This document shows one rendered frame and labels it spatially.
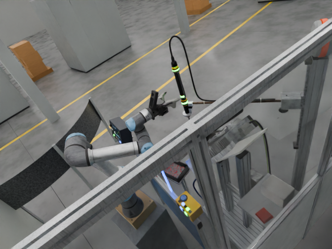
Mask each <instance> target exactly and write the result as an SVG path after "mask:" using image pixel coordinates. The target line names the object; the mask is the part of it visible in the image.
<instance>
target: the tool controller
mask: <svg viewBox="0 0 332 249"><path fill-rule="evenodd" d="M109 121H110V127H111V130H112V135H113V136H114V131H115V132H116V135H115V136H114V137H115V138H116V137H117V138H116V140H117V141H118V139H119V141H118V142H119V143H120V141H121V143H120V144H125V143H130V142H133V140H132V139H133V136H132V135H131V131H130V130H129V129H128V128H127V126H126V124H125V121H124V120H123V119H121V118H120V117H116V118H113V119H110V120H109Z"/></svg>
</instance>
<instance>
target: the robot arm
mask: <svg viewBox="0 0 332 249"><path fill-rule="evenodd" d="M166 93H167V92H163V93H162V94H160V95H159V96H158V94H159V93H158V92H157V91H155V90H152V91H151V97H150V102H149V107H147V108H146V109H143V110H142V111H140V112H139V113H137V114H136V115H134V116H133V117H131V118H129V119H128V120H127V121H126V122H125V124H126V126H127V128H128V129H129V130H130V131H131V132H132V131H134V133H135V135H136V137H137V140H138V141H135V142H130V143H125V144H119V145H114V146H109V147H104V148H99V149H93V145H91V144H90V143H89V142H88V141H87V138H86V136H85V135H84V134H82V133H72V134H70V135H69V136H68V137H67V138H66V141H65V149H64V160H65V161H66V163H68V164H69V165H71V166H75V167H87V166H93V167H95V168H96V169H98V170H99V171H101V172H102V173H104V174H105V175H106V176H108V177H111V176H112V175H113V174H115V173H116V172H118V171H119V170H120V169H122V168H123V167H124V166H116V165H114V164H113V163H111V162H110V161H109V160H113V159H118V158H123V157H128V156H132V155H137V154H143V153H144V152H146V151H147V150H148V149H150V148H151V147H153V144H152V142H151V139H150V136H149V133H148V132H147V130H146V127H145V125H144V124H145V123H146V122H147V121H149V120H150V119H152V120H154V119H155V117H156V116H157V115H159V116H163V115H165V114H166V113H168V108H167V107H169V106H171V107H172V108H176V102H177V101H179V100H180V98H176V99H172V100H167V101H166V102H165V99H164V95H165V94H166Z"/></svg>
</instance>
